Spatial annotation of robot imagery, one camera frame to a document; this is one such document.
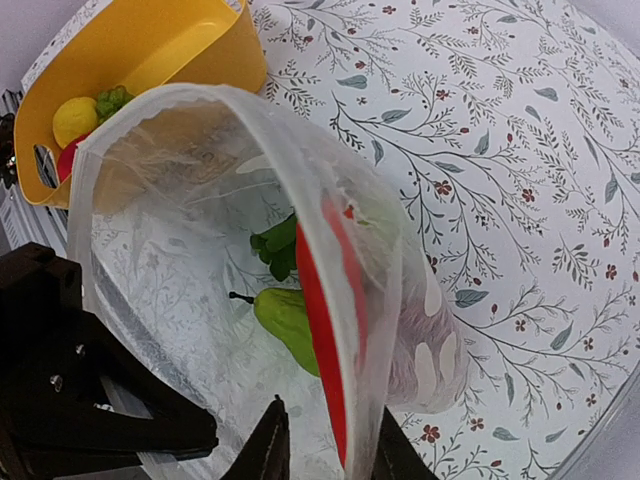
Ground green toy broccoli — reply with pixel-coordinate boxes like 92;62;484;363
249;214;297;282

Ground floral tablecloth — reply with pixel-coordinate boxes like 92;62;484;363
22;1;639;479

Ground green toy cabbage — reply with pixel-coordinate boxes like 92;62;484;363
228;288;320;377

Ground yellow toy lemon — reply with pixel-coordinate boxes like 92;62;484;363
52;97;99;149

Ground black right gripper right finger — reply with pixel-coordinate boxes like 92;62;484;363
227;397;436;479

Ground red toy apple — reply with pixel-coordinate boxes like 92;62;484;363
56;133;89;183

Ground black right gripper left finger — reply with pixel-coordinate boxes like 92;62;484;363
1;243;218;478

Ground yellow plastic basket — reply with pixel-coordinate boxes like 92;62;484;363
14;0;267;209

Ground green toy grapes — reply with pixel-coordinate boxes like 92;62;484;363
95;85;134;125

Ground orange toy carrot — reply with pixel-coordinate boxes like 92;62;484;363
296;199;366;462

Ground clear zip top bag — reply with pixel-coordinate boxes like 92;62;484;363
68;84;468;479

